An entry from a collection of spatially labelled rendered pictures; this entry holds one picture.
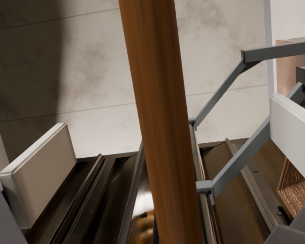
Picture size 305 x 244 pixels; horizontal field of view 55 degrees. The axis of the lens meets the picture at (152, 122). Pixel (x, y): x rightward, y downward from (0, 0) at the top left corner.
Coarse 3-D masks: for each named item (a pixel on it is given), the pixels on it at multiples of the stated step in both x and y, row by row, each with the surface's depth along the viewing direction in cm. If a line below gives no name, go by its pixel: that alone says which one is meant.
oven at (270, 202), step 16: (208, 144) 181; (240, 144) 174; (80, 160) 189; (112, 160) 181; (96, 176) 162; (256, 176) 136; (96, 192) 146; (256, 192) 123; (272, 192) 122; (80, 208) 133; (96, 208) 136; (272, 208) 112; (80, 224) 122; (272, 224) 103; (288, 224) 102; (64, 240) 113; (80, 240) 113
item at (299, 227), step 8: (304, 208) 8; (296, 216) 8; (304, 216) 8; (280, 224) 7; (296, 224) 7; (304, 224) 7; (272, 232) 7; (280, 232) 6; (288, 232) 6; (296, 232) 6; (304, 232) 6; (272, 240) 6; (280, 240) 6; (288, 240) 6; (296, 240) 6; (304, 240) 6
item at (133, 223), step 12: (144, 156) 141; (144, 168) 133; (144, 180) 127; (132, 192) 111; (144, 192) 121; (132, 204) 103; (144, 204) 116; (132, 216) 96; (132, 228) 93; (144, 228) 107; (120, 240) 86; (132, 240) 90; (144, 240) 102
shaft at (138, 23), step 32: (128, 0) 15; (160, 0) 15; (128, 32) 16; (160, 32) 15; (160, 64) 15; (160, 96) 16; (160, 128) 17; (160, 160) 17; (192, 160) 18; (160, 192) 18; (192, 192) 18; (160, 224) 19; (192, 224) 19
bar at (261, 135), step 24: (264, 48) 98; (288, 48) 97; (240, 72) 101; (216, 96) 104; (288, 96) 56; (192, 120) 107; (192, 144) 87; (240, 168) 60; (216, 192) 62; (216, 240) 48
